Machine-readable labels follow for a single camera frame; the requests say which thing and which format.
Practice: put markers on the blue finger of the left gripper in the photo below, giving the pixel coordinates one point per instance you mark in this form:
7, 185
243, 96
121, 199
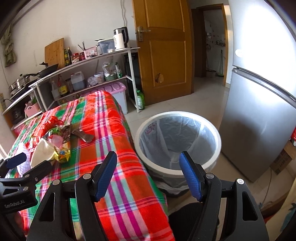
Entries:
10, 163
32, 177

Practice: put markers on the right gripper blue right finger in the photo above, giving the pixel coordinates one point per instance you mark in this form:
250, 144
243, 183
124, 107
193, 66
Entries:
207, 189

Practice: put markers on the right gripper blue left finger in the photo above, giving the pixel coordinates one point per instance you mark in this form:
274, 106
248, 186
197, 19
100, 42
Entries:
89, 189

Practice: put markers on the yellow snack wrapper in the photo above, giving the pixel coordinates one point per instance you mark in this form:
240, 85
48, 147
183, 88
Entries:
62, 154

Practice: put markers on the red plastic bag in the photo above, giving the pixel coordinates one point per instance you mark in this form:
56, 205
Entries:
41, 130

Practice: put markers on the white foam fruit net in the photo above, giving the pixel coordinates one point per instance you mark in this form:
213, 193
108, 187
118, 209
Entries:
25, 166

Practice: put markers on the white round trash bin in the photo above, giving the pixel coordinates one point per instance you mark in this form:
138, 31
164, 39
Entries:
178, 143

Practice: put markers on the white crumpled paper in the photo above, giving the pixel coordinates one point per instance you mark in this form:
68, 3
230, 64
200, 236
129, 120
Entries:
44, 151

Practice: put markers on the red green plaid tablecloth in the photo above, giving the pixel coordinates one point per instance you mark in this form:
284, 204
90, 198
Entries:
133, 207

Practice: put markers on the brown foil wrapper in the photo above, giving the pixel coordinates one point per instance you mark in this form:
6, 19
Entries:
87, 138

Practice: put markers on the green snack wrapper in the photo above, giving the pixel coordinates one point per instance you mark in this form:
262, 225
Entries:
56, 131

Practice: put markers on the pink plastic basket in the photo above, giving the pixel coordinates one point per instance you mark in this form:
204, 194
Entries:
31, 109

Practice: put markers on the steel steamer pot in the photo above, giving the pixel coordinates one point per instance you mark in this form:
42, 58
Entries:
20, 82

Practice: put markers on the yellow label oil bottle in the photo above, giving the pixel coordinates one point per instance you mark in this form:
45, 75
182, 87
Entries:
62, 86

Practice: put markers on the silver refrigerator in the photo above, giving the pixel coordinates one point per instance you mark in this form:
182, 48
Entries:
259, 117

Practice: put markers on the cardboard box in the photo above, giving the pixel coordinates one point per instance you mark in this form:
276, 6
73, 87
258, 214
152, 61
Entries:
284, 158

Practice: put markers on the black frying pan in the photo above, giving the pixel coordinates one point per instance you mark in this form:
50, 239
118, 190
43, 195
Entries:
46, 71

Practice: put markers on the green plastic bottle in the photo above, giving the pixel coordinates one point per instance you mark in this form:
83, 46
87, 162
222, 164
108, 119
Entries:
140, 100

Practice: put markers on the hanging green cloth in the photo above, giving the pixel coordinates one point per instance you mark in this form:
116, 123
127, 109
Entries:
7, 42

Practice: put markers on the pink lid storage box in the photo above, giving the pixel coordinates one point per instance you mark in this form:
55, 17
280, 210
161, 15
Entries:
117, 90

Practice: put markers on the clear oil jug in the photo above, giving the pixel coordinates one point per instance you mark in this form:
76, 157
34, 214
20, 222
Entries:
78, 81

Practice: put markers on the wooden cutting board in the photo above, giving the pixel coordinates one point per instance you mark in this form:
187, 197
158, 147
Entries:
54, 53

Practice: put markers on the dark sauce bottle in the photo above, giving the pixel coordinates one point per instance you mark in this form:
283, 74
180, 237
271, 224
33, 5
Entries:
69, 55

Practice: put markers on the pink utensil holder box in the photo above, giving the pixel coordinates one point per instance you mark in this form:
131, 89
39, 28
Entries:
91, 52

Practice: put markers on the clear lidded container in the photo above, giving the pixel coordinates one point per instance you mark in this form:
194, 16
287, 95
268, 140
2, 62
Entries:
105, 46

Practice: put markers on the white electric kettle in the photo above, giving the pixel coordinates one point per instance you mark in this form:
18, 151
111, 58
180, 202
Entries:
121, 38

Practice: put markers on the brown wooden door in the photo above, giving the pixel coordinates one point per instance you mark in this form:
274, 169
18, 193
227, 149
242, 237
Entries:
165, 55

